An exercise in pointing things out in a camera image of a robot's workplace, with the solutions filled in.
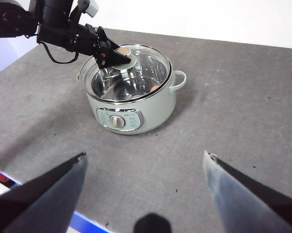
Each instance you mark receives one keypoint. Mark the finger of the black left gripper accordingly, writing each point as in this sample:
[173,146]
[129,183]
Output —
[105,36]
[111,59]

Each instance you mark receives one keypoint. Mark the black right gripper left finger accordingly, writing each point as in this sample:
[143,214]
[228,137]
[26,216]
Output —
[34,206]

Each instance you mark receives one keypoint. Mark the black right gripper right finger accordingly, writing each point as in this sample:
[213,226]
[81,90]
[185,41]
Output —
[252,206]

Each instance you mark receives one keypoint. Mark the glass lid with green knob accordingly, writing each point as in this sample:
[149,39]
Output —
[148,70]

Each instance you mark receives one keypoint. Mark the brown egg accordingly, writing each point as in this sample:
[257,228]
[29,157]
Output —
[155,88]

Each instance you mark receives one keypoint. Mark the pale green electric pot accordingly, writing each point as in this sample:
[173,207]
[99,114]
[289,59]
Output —
[155,114]

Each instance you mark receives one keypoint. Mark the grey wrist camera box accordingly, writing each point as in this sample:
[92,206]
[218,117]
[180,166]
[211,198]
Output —
[91,7]

